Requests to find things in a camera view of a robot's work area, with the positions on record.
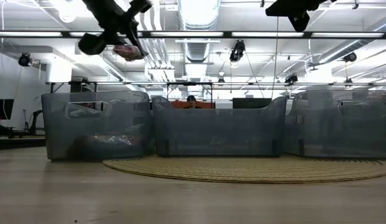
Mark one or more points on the black ceiling spotlight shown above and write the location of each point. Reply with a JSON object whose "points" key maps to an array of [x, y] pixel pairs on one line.
{"points": [[291, 78], [25, 59], [237, 49], [349, 57]]}

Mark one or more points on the dark wall screen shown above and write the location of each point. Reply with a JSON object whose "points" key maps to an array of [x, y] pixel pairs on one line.
{"points": [[3, 109]]}

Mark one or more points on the translucent grey plastic bin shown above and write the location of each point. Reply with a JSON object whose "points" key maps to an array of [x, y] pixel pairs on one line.
{"points": [[217, 133], [335, 137], [87, 124]]}

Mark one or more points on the round woven yellow placemat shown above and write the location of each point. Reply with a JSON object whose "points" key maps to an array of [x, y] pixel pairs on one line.
{"points": [[242, 169]]}

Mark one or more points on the orange partition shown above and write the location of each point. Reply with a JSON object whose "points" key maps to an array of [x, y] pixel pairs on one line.
{"points": [[178, 104]]}

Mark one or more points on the dark low table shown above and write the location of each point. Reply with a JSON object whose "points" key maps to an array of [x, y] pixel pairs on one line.
{"points": [[18, 141]]}

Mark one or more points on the person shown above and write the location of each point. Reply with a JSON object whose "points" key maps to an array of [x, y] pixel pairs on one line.
{"points": [[191, 101]]}

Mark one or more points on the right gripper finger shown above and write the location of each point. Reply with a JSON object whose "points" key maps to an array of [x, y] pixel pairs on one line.
{"points": [[275, 12]]}

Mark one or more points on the light blue red-ended granola bar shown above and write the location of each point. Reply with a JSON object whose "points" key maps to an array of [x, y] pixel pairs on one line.
{"points": [[125, 53]]}

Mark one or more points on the black monitor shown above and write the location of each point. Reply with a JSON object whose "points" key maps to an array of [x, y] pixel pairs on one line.
{"points": [[251, 103]]}

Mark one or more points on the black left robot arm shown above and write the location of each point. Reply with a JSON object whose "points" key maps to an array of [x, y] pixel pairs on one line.
{"points": [[96, 7]]}

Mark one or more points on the black tripod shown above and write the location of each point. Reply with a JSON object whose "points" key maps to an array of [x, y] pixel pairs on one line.
{"points": [[25, 123]]}

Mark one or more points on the ribbed silver air duct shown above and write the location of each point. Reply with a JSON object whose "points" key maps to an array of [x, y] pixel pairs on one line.
{"points": [[197, 51]]}

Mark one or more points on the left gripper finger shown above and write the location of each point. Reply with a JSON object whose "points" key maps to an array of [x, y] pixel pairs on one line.
{"points": [[125, 37], [137, 35]]}

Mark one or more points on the long ceiling light rail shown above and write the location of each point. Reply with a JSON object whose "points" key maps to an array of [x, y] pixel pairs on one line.
{"points": [[273, 33]]}

